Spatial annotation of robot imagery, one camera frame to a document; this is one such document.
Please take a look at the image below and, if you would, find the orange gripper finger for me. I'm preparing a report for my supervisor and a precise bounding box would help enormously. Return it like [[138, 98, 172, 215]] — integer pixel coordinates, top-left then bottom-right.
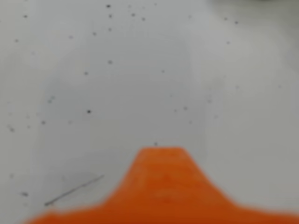
[[23, 147, 299, 224]]

